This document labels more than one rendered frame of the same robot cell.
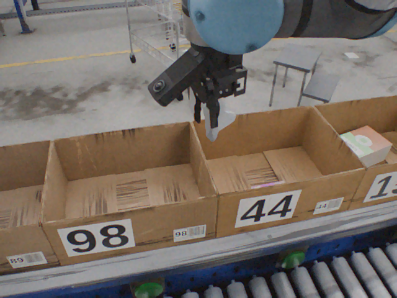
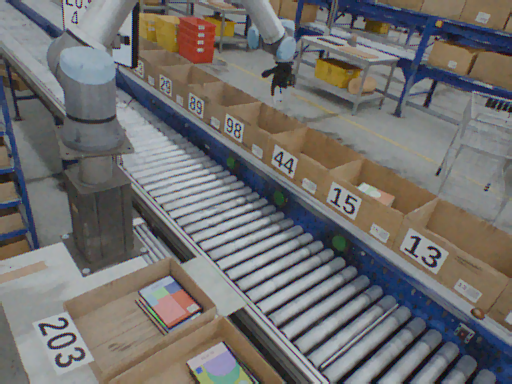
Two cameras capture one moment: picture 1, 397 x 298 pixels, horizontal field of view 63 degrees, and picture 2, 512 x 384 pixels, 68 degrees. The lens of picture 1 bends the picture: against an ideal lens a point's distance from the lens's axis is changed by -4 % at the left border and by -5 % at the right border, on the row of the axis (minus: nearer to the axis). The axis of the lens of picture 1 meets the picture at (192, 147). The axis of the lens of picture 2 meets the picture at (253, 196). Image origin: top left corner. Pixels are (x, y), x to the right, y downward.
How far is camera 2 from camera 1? 1.62 m
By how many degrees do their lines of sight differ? 46
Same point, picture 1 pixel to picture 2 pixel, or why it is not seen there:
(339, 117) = (380, 179)
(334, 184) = (311, 168)
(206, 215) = (264, 144)
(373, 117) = (405, 198)
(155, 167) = not seen: hidden behind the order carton
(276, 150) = not seen: hidden behind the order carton
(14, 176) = not seen: hidden behind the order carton
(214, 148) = (313, 151)
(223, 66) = (283, 73)
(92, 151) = (270, 116)
